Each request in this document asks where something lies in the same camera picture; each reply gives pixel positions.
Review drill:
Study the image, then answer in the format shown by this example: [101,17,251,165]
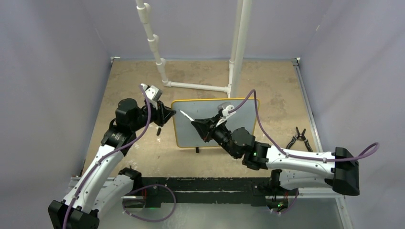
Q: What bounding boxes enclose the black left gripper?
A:
[130,100,175,132]

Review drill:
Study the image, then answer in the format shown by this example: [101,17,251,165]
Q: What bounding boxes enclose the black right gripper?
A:
[192,114,239,159]

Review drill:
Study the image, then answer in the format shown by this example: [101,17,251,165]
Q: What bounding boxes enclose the white whiteboard marker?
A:
[179,110,194,121]

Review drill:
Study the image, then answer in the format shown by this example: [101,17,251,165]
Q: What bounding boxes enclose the yellow framed whiteboard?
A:
[171,97,256,148]

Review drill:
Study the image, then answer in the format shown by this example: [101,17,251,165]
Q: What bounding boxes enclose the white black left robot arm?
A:
[48,98,176,229]

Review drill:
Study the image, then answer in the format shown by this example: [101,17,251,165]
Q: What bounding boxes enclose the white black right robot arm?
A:
[191,117,360,196]

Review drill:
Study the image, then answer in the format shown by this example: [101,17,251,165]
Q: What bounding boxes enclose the black pliers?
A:
[286,126,314,152]

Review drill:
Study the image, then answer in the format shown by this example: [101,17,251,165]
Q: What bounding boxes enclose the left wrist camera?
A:
[140,83,163,110]

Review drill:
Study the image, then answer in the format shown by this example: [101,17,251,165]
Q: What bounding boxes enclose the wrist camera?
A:
[140,83,163,110]
[216,102,235,127]

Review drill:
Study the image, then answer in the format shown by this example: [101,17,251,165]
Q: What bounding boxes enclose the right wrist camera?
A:
[216,102,235,127]

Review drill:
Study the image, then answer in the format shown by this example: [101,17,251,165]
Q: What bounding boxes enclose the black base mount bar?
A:
[121,167,299,209]

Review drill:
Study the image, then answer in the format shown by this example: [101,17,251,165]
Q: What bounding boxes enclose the aluminium table edge rail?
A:
[291,58,353,229]

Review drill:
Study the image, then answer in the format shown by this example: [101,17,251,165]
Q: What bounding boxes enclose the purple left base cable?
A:
[122,184,176,223]

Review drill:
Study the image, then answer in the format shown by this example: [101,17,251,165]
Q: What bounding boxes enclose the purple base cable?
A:
[267,189,301,216]
[122,184,176,223]

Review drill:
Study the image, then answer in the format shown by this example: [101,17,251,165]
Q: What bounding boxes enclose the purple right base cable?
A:
[267,189,301,216]

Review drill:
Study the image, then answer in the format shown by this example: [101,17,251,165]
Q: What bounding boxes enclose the white PVC pipe frame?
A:
[135,0,253,98]

